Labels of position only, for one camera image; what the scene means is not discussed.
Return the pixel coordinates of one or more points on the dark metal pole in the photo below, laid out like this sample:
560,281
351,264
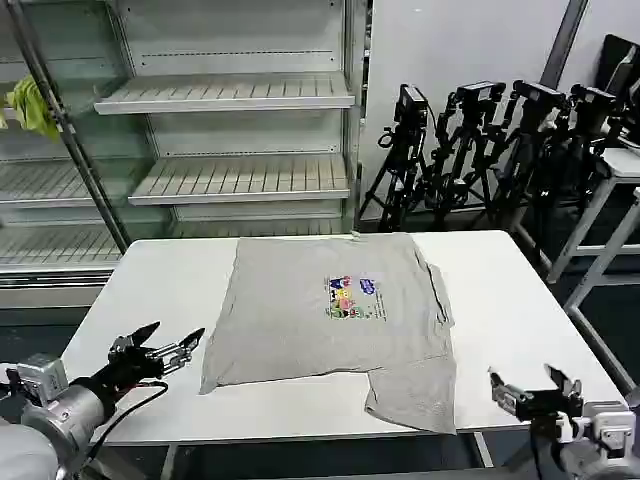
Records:
70,135

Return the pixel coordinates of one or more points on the empty metal shelf rack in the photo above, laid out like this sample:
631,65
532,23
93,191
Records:
225,90

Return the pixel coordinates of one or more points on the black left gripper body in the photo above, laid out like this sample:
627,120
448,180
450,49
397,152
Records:
127,370

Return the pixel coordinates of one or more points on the white folding table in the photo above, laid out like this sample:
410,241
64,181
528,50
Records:
500,325

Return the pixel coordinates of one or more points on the yellow-green cloth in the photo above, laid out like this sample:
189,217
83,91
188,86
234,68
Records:
32,105

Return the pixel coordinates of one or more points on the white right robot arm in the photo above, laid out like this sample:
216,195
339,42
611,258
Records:
605,440

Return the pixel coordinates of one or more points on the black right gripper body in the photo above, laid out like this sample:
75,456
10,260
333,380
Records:
547,405

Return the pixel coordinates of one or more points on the grey wall pole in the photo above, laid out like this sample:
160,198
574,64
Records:
565,42

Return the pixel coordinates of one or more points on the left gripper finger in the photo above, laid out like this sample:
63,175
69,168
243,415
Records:
175,355
142,334

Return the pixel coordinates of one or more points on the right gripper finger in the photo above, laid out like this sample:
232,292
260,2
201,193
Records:
562,379
505,395

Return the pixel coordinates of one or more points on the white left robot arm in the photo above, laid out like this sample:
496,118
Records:
60,415

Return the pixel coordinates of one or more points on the white metal table frame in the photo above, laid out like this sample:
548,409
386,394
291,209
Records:
617,172
607,260

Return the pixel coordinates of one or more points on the grey printed t-shirt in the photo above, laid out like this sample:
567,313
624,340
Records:
300,310

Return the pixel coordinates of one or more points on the black monitor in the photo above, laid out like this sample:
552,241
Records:
620,65

